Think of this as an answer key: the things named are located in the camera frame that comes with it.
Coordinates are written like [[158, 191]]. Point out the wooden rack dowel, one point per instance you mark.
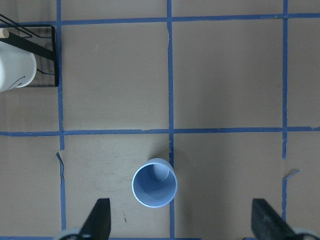
[[4, 33]]

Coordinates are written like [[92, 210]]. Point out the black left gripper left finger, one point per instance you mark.
[[97, 226]]

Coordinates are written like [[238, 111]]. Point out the white mug near rack end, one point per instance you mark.
[[18, 67]]

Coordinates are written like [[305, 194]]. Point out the light blue plastic cup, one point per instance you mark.
[[155, 184]]

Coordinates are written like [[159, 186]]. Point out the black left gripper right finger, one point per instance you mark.
[[266, 224]]

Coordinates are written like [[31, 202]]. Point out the black wire mug rack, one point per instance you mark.
[[40, 40]]

